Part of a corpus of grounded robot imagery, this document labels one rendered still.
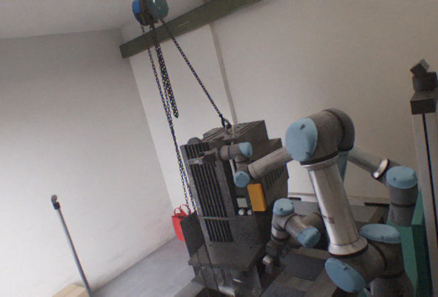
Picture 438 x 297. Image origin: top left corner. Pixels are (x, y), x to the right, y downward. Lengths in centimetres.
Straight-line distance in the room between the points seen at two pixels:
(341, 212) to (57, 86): 340
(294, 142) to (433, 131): 40
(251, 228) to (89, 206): 233
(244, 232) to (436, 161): 135
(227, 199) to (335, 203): 121
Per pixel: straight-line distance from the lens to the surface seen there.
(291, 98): 302
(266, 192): 195
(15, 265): 387
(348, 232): 105
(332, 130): 99
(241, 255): 214
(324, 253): 247
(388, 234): 117
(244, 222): 216
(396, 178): 160
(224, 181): 209
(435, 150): 115
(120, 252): 433
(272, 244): 136
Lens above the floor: 198
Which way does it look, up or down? 11 degrees down
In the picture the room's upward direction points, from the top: 15 degrees counter-clockwise
